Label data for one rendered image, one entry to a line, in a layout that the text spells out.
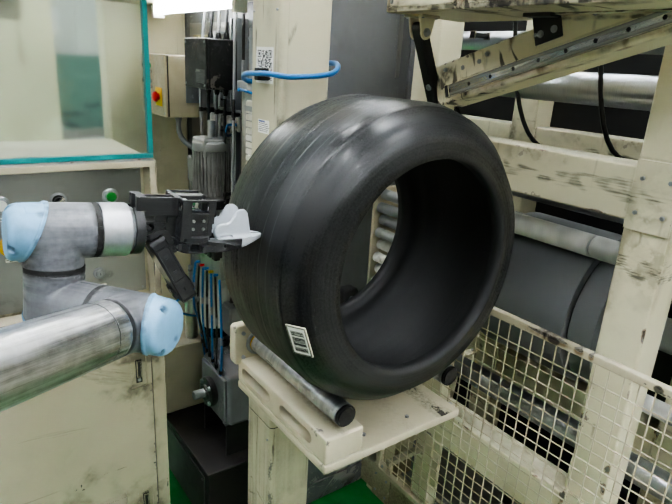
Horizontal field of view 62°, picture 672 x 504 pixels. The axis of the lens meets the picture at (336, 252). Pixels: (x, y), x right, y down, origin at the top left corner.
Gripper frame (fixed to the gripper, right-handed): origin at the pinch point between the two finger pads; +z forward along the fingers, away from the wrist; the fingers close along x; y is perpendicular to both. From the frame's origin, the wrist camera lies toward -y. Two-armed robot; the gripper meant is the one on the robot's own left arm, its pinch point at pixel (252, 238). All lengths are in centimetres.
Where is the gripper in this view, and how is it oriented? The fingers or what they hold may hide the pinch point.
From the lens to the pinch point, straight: 93.5
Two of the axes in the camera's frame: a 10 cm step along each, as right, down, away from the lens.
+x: -5.8, -3.0, 7.5
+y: 1.5, -9.5, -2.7
